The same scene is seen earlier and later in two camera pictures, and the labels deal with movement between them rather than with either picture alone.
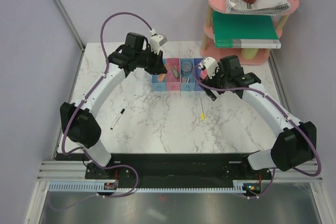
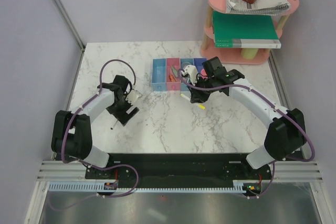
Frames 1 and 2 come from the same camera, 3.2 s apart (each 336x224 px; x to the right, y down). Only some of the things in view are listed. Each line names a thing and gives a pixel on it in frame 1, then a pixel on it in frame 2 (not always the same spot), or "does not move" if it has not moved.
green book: [240, 30] does not move
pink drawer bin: [172, 83] does not move
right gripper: [211, 83] to [197, 97]
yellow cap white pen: [202, 114] to [196, 104]
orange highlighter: [161, 76] to [171, 77]
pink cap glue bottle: [203, 74] does not move
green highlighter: [175, 72] does not move
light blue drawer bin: [156, 85] does not move
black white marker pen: [117, 119] does not move
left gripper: [158, 67] to [123, 116]
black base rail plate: [170, 168] does not move
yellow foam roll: [249, 53] does not move
